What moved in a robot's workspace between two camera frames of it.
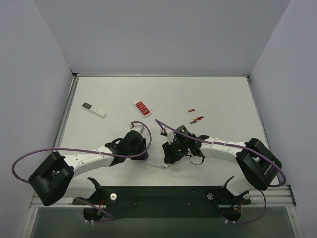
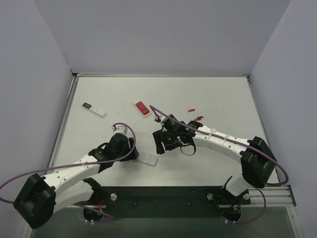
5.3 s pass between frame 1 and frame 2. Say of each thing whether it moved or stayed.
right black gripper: moved
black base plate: stayed
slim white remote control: stayed
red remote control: stayed
